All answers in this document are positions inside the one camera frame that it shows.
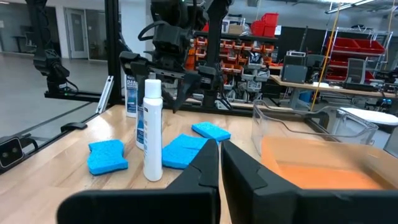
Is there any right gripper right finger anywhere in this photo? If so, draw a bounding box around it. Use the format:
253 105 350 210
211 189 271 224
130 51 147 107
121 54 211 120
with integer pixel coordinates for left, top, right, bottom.
221 140 398 224

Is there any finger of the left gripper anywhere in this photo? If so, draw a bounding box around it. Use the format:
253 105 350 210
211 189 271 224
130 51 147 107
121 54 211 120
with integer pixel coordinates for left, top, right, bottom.
172 65 218 113
119 51 150 93

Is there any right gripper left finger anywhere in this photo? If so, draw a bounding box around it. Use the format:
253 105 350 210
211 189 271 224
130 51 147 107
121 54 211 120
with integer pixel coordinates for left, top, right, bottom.
57 139 221 224

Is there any blue sponge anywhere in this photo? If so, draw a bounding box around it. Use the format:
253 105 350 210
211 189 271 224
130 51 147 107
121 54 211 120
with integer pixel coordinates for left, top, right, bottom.
161 141 206 170
191 121 232 143
172 133 210 150
86 139 129 176

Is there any white plastic restorer bottle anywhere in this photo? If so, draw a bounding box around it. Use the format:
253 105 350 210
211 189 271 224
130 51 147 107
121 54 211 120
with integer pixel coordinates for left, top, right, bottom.
142 78 164 182
124 73 139 119
135 104 146 151

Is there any orange plastic bin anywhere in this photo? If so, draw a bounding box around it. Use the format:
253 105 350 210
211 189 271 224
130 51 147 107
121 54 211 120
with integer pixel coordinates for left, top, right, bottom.
260 136 398 191

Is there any silver aluminium bar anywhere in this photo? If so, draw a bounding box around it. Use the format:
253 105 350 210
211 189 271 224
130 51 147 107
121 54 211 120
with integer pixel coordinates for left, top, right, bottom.
95 75 114 114

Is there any orange parts drawer rack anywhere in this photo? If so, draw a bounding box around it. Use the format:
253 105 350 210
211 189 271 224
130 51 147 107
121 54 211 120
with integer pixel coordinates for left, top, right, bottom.
185 35 276 94

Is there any large clear plastic bin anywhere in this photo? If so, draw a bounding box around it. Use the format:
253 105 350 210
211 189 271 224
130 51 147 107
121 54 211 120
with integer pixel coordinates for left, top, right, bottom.
251 99 379 156

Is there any black table clamp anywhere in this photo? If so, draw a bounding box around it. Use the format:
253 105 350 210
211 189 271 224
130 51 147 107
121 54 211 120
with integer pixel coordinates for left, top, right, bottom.
60 122 88 133

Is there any red storage bin stack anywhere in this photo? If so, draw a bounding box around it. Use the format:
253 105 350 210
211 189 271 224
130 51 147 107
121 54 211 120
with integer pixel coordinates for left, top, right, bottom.
251 12 280 38

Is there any grey equipment case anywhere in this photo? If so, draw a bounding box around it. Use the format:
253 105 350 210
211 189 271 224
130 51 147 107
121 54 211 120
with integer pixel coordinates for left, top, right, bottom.
280 51 309 84

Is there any wooden workbench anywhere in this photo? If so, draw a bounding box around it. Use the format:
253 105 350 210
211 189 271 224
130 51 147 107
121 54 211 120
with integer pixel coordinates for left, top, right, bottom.
269 73 398 110

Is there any grey chair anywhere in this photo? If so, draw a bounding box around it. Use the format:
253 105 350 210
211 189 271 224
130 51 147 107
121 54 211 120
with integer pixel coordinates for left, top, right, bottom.
345 58 368 85

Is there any black metal rig frame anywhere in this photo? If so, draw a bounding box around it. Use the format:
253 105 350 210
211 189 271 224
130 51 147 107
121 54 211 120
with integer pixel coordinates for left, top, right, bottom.
43 0 330 125

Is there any yellow cable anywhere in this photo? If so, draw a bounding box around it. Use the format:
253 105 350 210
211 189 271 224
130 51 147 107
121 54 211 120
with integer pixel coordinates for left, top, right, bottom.
310 0 340 112

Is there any black table-level camera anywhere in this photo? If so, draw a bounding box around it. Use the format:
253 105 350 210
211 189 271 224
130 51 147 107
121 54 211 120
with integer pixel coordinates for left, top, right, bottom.
0 136 25 170

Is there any wire shelf with red bins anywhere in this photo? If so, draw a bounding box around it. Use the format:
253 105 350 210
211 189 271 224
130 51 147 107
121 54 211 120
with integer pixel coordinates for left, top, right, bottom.
323 27 393 82

